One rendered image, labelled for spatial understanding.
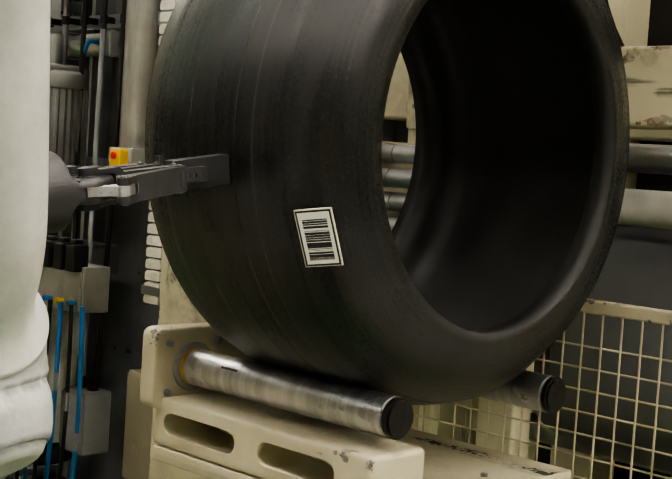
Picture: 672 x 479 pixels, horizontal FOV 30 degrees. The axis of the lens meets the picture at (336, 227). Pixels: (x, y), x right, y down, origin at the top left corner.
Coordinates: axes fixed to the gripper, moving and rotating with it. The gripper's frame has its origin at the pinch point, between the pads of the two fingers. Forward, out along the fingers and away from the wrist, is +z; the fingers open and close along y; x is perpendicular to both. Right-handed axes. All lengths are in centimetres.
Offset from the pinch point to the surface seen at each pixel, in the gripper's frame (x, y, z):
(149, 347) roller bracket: 23.5, 23.5, 10.0
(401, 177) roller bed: 9, 30, 64
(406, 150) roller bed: 5, 31, 65
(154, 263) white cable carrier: 17.1, 39.9, 23.5
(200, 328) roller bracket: 22.4, 22.5, 17.0
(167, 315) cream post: 23.3, 35.1, 21.6
